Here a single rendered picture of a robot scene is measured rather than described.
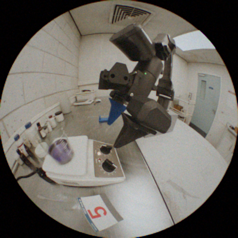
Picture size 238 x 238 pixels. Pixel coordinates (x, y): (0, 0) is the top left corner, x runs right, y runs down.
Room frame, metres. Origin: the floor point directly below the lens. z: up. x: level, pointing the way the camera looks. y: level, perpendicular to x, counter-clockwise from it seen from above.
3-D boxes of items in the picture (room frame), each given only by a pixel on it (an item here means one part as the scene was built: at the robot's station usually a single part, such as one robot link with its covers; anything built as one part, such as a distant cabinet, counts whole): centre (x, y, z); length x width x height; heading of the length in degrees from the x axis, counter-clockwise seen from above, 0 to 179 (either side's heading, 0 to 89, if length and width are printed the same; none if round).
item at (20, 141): (0.03, 0.48, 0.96); 0.06 x 0.06 x 0.11
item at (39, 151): (0.07, 0.25, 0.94); 0.06 x 0.06 x 0.08
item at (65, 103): (0.60, 0.53, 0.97); 0.18 x 0.13 x 0.15; 71
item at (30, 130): (0.12, 0.46, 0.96); 0.07 x 0.07 x 0.13
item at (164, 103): (0.32, -0.22, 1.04); 0.07 x 0.07 x 0.06; 13
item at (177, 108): (1.51, -1.80, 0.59); 0.65 x 0.48 x 0.93; 10
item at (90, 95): (1.23, 0.57, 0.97); 0.37 x 0.31 x 0.14; 8
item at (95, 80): (1.54, -0.11, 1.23); 1.90 x 0.06 x 0.10; 100
